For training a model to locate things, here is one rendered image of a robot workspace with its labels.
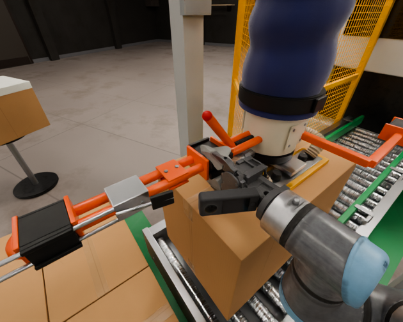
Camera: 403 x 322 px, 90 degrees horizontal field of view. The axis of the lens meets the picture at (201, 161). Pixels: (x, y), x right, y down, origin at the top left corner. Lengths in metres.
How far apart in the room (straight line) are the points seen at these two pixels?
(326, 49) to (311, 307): 0.49
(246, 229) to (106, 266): 0.78
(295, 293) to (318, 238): 0.13
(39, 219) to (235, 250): 0.38
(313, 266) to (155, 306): 0.76
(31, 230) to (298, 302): 0.45
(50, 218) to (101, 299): 0.70
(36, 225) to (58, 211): 0.03
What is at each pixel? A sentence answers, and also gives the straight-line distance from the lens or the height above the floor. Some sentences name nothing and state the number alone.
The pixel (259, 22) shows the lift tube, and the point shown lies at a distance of 0.54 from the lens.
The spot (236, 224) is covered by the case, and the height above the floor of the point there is 1.07.
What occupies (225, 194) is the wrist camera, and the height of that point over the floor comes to 1.22.
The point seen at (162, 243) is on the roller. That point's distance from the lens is 1.12.
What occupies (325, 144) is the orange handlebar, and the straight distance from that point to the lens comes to 0.65.
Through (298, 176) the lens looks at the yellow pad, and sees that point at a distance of 0.69.
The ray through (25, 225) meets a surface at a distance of 0.44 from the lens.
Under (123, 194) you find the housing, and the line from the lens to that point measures 0.42.
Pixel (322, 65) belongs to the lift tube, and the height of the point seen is 1.40.
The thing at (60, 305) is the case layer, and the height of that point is 0.54.
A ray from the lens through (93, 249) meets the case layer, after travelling 1.22.
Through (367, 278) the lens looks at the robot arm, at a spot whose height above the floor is 1.23.
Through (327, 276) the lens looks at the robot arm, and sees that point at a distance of 0.37.
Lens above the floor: 1.50
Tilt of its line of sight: 37 degrees down
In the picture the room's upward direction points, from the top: straight up
